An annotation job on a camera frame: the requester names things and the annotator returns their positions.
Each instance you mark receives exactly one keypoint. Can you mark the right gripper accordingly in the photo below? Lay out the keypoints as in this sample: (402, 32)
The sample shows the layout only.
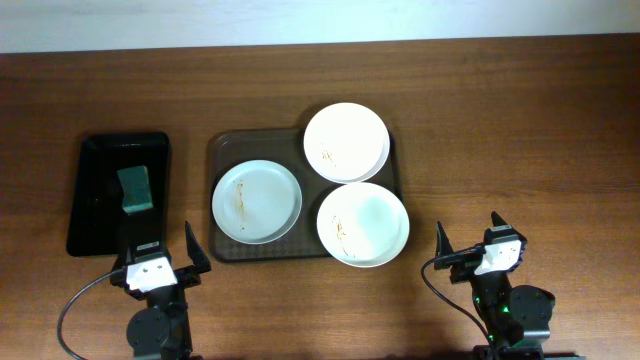
(461, 263)

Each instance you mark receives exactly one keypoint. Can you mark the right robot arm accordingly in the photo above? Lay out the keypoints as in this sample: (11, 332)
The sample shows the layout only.
(514, 320)

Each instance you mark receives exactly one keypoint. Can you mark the pale blue-white plate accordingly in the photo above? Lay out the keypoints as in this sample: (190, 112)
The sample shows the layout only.
(256, 202)

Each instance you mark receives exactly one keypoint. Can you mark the green scrubbing sponge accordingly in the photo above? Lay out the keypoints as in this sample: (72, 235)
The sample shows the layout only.
(137, 196)

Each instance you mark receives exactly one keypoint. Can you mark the white plate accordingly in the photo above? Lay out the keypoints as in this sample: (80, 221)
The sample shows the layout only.
(363, 225)
(355, 158)
(333, 122)

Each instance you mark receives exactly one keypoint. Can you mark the brown plastic serving tray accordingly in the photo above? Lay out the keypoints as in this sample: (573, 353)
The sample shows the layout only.
(283, 146)

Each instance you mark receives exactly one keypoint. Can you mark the white plate under top plate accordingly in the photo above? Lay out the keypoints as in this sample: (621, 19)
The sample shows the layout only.
(355, 158)

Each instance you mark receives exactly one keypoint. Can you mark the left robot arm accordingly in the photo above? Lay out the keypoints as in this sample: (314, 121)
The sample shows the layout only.
(161, 330)

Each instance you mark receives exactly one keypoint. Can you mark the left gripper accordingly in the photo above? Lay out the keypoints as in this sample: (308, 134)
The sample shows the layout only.
(185, 275)

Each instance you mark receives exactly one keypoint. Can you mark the black rectangular sponge tray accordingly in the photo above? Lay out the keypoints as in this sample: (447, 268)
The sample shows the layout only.
(97, 200)

